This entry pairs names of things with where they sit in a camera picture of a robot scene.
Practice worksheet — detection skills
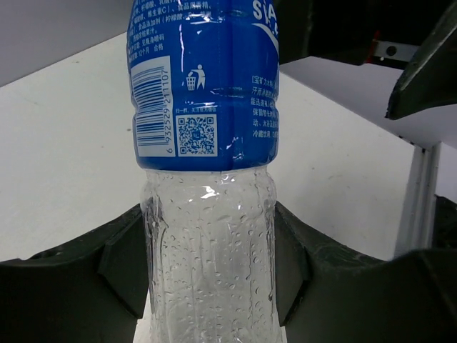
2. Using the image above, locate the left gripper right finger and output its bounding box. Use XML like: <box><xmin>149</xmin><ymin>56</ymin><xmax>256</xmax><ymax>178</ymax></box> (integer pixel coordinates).
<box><xmin>274</xmin><ymin>204</ymin><xmax>456</xmax><ymax>342</ymax></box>

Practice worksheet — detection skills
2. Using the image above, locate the aluminium table front rail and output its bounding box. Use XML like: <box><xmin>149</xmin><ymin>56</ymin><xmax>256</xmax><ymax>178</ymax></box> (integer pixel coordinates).
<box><xmin>393</xmin><ymin>144</ymin><xmax>441</xmax><ymax>258</ymax></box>

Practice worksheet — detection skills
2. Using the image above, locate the blue label clear bottle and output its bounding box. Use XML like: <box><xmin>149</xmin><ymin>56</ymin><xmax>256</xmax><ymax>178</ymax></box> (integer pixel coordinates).
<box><xmin>126</xmin><ymin>1</ymin><xmax>283</xmax><ymax>342</ymax></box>

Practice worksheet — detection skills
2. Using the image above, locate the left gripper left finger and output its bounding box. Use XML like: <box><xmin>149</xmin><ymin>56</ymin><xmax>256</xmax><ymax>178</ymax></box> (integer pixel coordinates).
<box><xmin>1</xmin><ymin>205</ymin><xmax>149</xmax><ymax>342</ymax></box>

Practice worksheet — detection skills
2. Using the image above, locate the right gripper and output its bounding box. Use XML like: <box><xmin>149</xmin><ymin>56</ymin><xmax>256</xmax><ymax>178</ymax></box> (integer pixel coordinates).
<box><xmin>274</xmin><ymin>0</ymin><xmax>456</xmax><ymax>120</ymax></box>

